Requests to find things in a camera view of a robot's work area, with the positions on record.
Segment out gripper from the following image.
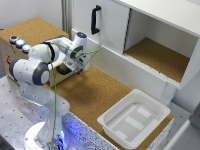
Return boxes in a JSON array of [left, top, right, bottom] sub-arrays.
[[63, 50, 91, 75]]

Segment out wooden drawer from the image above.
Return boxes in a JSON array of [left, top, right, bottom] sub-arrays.
[[46, 59, 80, 88]]

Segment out wooden drawer box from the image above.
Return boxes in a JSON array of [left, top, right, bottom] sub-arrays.
[[0, 16, 71, 84]]

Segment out white sliding door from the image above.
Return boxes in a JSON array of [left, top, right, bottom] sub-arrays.
[[71, 0, 131, 56]]

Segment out green button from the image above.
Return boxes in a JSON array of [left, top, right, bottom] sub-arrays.
[[21, 43, 33, 54]]

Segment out blue button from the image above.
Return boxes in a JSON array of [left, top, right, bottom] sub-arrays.
[[15, 38, 27, 48]]

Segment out red button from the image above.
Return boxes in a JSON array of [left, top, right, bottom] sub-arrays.
[[9, 34, 20, 45]]

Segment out white cabinet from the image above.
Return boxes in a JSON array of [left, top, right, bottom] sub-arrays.
[[71, 0, 200, 108]]

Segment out white plastic box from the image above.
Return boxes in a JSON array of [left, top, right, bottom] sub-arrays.
[[96, 88, 172, 150]]

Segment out black drawer handle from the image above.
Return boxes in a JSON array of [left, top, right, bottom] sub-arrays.
[[55, 63, 72, 76]]

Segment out black door handle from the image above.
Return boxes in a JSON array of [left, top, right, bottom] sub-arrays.
[[90, 4, 102, 36]]

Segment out green cable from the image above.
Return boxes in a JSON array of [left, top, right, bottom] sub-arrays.
[[45, 41, 104, 150]]

